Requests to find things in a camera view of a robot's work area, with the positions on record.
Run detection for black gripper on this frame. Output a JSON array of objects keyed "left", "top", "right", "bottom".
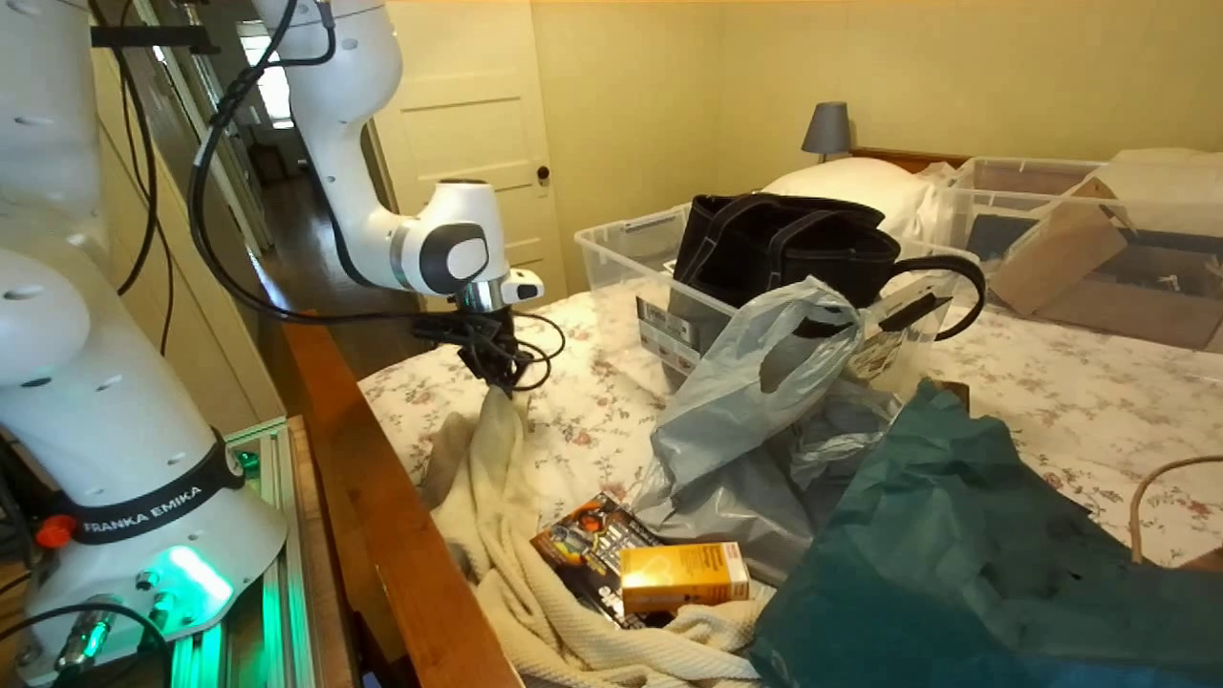
[{"left": 452, "top": 303, "right": 530, "bottom": 398}]

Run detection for cream towel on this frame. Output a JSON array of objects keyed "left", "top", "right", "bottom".
[{"left": 417, "top": 377, "right": 781, "bottom": 688}]

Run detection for wooden bed footboard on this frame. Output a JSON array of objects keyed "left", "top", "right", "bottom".
[{"left": 261, "top": 317, "right": 529, "bottom": 688}]

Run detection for floral bed sheet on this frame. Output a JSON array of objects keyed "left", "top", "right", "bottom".
[{"left": 358, "top": 284, "right": 1223, "bottom": 688}]

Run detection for clear plastic storage bin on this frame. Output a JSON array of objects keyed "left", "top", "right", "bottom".
[{"left": 571, "top": 204, "right": 987, "bottom": 412}]

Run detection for dark printed box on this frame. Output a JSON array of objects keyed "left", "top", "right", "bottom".
[{"left": 530, "top": 494, "right": 665, "bottom": 625}]

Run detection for grey plastic bag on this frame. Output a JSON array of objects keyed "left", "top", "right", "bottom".
[{"left": 624, "top": 276, "right": 922, "bottom": 576}]

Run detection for yellow small box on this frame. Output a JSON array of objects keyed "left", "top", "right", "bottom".
[{"left": 617, "top": 540, "right": 756, "bottom": 621}]

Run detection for white panel door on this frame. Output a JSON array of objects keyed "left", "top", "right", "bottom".
[{"left": 367, "top": 0, "right": 571, "bottom": 303}]

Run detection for black handbag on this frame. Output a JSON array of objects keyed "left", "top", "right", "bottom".
[{"left": 670, "top": 192, "right": 989, "bottom": 345}]

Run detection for green lit robot platform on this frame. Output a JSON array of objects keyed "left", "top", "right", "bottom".
[{"left": 163, "top": 416, "right": 321, "bottom": 688}]

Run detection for bright hallway window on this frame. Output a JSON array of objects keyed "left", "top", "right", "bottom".
[{"left": 243, "top": 21, "right": 326, "bottom": 128}]

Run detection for grey lamp shade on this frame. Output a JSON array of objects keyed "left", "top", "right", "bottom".
[{"left": 799, "top": 99, "right": 856, "bottom": 165}]

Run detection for white pillow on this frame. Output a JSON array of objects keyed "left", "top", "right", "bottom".
[{"left": 759, "top": 153, "right": 949, "bottom": 246}]

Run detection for wooden headboard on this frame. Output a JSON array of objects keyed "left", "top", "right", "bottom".
[{"left": 854, "top": 146, "right": 970, "bottom": 177}]

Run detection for teal cloth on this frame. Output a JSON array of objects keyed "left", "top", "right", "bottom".
[{"left": 743, "top": 377, "right": 1223, "bottom": 688}]

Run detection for clear bin holding cardboard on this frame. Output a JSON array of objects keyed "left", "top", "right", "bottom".
[{"left": 949, "top": 153, "right": 1223, "bottom": 355}]

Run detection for brown cardboard box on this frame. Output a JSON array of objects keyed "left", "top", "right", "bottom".
[{"left": 989, "top": 193, "right": 1223, "bottom": 355}]

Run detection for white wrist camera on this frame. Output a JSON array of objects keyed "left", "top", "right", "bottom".
[{"left": 498, "top": 265, "right": 552, "bottom": 309}]

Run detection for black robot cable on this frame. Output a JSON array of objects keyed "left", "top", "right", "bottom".
[{"left": 189, "top": 0, "right": 571, "bottom": 395}]

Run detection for tan cable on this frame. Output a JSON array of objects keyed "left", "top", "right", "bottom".
[{"left": 1122, "top": 452, "right": 1223, "bottom": 569}]

